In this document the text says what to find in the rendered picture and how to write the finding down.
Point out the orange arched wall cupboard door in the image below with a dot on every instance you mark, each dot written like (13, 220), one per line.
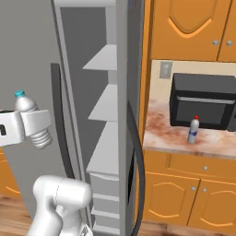
(187, 27)

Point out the grey freezer door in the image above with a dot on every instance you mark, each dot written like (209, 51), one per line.
(27, 46)

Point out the silver drawer knob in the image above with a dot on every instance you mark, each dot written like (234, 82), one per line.
(205, 168)

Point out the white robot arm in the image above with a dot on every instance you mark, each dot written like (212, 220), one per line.
(61, 196)

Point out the orange tall side panel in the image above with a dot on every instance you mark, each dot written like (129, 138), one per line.
(144, 46)

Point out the grey fridge door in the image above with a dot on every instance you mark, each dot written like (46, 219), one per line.
(123, 61)

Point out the orange drawer front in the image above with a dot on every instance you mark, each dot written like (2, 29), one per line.
(190, 164)

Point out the teal-capped clear water bottle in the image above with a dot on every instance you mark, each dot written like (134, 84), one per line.
(26, 104)

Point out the grey fridge body with shelves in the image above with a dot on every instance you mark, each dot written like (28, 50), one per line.
(106, 104)

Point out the orange arched base cupboard door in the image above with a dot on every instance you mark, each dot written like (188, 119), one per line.
(169, 199)
(215, 209)

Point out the orange plain wall cupboard door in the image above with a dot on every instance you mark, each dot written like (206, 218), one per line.
(230, 21)

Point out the red-capped clear water bottle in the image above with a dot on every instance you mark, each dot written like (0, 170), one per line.
(193, 132)

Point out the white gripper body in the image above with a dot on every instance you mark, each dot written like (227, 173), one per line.
(37, 121)

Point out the black microwave oven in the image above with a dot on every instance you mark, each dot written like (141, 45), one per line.
(202, 101)

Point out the grey wall socket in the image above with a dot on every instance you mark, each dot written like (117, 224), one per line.
(166, 70)

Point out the silver cupboard knob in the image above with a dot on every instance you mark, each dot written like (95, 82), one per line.
(193, 188)
(215, 42)
(204, 190)
(229, 43)

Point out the orange base cupboard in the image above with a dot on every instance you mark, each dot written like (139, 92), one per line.
(7, 175)

